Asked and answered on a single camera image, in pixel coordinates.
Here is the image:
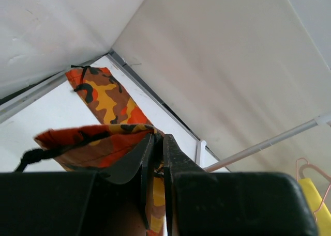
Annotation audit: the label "pink wire hanger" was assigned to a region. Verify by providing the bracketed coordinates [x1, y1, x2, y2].
[295, 157, 331, 221]

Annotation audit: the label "yellow folded cloth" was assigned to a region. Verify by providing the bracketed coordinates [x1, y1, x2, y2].
[298, 178, 331, 236]

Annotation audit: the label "white metal clothes rack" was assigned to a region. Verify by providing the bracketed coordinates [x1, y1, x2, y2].
[204, 112, 330, 172]

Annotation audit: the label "orange camouflage trousers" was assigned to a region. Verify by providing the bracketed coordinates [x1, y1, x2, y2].
[25, 66, 165, 235]

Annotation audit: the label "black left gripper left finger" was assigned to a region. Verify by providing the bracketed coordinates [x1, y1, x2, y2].
[1, 134, 154, 235]

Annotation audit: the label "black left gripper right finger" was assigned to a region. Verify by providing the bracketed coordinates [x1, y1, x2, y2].
[163, 134, 319, 235]

